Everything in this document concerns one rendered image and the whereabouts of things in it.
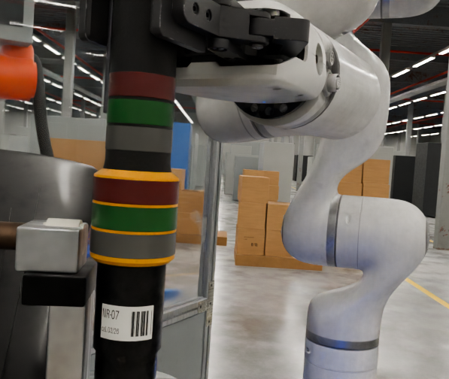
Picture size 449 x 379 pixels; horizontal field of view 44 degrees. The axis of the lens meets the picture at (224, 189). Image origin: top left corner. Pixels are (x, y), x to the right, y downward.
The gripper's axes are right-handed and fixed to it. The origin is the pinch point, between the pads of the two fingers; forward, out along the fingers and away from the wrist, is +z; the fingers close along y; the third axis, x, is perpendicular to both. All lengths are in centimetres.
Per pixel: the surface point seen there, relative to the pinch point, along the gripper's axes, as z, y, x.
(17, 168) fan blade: -6.5, 16.4, -8.7
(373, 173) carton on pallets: -795, 196, -8
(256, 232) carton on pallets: -679, 322, -102
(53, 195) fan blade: -7.0, 13.0, -10.4
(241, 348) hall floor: -357, 172, -149
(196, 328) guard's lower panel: -123, 70, -59
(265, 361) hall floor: -345, 145, -149
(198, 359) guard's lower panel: -125, 70, -69
